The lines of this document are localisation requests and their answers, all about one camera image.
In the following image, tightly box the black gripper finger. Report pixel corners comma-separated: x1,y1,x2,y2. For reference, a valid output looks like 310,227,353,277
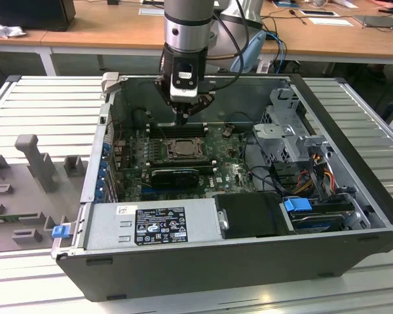
154,75,185,126
183,92,216,126

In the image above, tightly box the CPU socket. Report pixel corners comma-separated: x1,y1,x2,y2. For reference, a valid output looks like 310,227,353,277
165,137,206,161

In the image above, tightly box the wooden desk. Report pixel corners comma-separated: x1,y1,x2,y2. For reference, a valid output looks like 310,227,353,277
0,0,393,65

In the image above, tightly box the pale blue teach pendant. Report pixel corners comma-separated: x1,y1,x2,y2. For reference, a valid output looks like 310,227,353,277
231,31,266,71

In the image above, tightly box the green motherboard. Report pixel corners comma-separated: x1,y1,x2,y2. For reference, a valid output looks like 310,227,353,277
113,122,259,202

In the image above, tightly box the brown board heatsink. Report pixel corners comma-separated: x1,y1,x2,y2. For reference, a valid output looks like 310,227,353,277
113,143,129,173

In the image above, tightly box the silver metal disk bay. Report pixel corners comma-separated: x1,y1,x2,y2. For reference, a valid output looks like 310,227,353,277
252,86,335,197

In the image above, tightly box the black graphics card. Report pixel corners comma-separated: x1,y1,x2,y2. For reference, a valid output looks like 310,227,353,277
149,167,200,190

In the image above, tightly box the black plastic shroud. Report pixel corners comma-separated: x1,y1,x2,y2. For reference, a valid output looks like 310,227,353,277
215,192,288,239

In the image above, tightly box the blue disk carrier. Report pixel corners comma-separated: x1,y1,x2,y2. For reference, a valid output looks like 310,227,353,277
283,197,312,214

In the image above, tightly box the white framed tablet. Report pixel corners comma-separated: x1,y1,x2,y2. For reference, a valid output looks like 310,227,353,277
299,9,340,17

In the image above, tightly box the black computer tower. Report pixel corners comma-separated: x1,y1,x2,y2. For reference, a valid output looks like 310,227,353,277
0,0,76,32

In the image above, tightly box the white paper sheet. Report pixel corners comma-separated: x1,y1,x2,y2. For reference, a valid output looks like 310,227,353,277
309,16,353,27

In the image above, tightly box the grey power supply unit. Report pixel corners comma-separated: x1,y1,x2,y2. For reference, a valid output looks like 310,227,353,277
83,198,223,251

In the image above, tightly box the crumpled white paper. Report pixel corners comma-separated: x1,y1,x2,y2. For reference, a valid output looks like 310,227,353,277
0,18,27,39

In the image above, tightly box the hard disk drive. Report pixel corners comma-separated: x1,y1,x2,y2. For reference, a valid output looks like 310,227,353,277
290,211,346,234

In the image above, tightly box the black open PC case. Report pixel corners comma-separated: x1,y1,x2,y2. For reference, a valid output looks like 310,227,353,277
50,72,393,302

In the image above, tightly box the grey parts rack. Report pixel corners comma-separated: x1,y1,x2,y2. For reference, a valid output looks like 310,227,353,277
0,133,89,254

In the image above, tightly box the dark grey notebook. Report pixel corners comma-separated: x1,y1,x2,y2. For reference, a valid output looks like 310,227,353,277
353,14,393,30

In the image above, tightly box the green RAM stick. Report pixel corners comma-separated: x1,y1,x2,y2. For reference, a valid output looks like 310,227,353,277
0,213,42,225

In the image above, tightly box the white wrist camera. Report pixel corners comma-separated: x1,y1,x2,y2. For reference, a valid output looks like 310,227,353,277
169,60,201,102

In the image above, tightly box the yellow power wire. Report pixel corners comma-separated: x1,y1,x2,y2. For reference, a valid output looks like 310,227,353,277
294,169,335,194

